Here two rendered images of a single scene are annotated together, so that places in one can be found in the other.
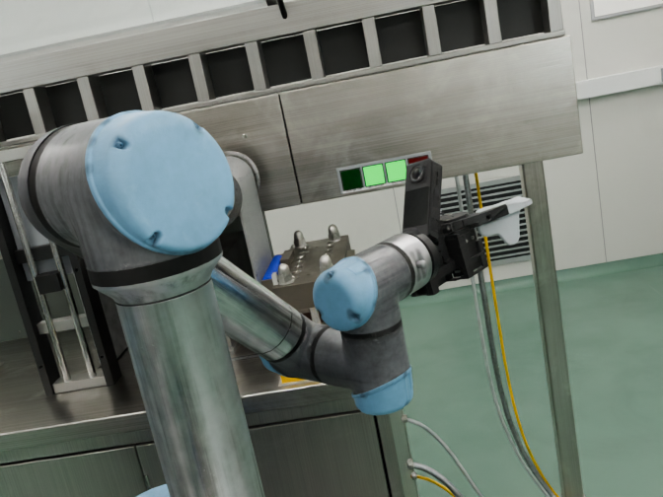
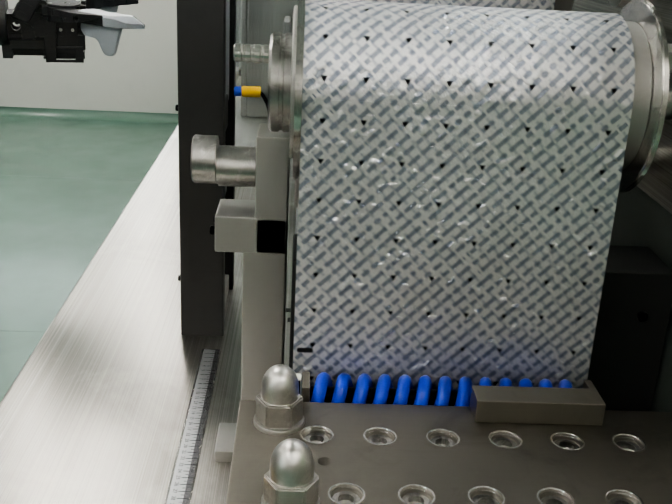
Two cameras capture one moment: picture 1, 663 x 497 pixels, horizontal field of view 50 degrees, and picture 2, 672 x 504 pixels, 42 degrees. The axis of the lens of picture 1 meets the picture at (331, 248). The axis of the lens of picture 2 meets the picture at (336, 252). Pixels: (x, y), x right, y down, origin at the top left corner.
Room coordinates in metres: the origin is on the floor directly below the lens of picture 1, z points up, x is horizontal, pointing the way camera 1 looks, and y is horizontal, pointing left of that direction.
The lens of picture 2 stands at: (1.50, -0.43, 1.37)
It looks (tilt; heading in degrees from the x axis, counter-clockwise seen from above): 20 degrees down; 81
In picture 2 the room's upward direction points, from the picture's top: 3 degrees clockwise
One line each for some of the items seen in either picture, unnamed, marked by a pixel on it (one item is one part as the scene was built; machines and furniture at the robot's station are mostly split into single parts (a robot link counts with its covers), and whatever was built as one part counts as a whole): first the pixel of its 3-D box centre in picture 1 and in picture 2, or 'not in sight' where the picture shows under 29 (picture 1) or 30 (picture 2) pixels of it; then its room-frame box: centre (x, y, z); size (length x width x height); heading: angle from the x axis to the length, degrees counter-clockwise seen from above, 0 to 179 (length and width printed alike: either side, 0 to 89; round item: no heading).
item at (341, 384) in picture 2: (273, 271); (448, 398); (1.68, 0.15, 1.03); 0.21 x 0.04 x 0.03; 174
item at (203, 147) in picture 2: not in sight; (205, 159); (1.49, 0.29, 1.18); 0.04 x 0.02 x 0.04; 84
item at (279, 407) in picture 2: (284, 272); (279, 394); (1.55, 0.12, 1.05); 0.04 x 0.04 x 0.04
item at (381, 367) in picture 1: (367, 361); not in sight; (0.81, -0.02, 1.12); 0.11 x 0.08 x 0.11; 46
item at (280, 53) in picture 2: not in sight; (282, 82); (1.55, 0.25, 1.25); 0.07 x 0.02 x 0.07; 84
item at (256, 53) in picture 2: not in sight; (252, 53); (1.53, 0.25, 1.27); 0.03 x 0.01 x 0.01; 174
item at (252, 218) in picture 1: (257, 239); (449, 284); (1.68, 0.17, 1.11); 0.23 x 0.01 x 0.18; 174
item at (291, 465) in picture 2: (326, 264); (291, 472); (1.55, 0.02, 1.05); 0.04 x 0.04 x 0.04
